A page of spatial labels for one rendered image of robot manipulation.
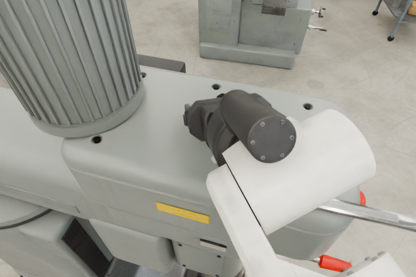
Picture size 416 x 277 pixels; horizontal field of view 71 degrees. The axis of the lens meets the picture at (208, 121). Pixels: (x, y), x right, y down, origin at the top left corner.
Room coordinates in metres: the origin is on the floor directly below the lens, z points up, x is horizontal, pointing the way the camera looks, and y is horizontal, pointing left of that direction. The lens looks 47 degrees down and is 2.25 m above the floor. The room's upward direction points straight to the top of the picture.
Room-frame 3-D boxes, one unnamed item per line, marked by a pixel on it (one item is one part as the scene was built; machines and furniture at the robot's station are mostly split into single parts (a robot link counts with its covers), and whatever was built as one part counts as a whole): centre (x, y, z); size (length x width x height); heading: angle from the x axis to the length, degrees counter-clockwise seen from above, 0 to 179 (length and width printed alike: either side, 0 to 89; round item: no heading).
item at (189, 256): (0.33, -0.02, 1.47); 0.21 x 0.19 x 0.32; 164
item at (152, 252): (0.38, 0.16, 1.47); 0.24 x 0.19 x 0.26; 164
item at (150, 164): (0.33, -0.01, 1.81); 0.47 x 0.26 x 0.16; 74
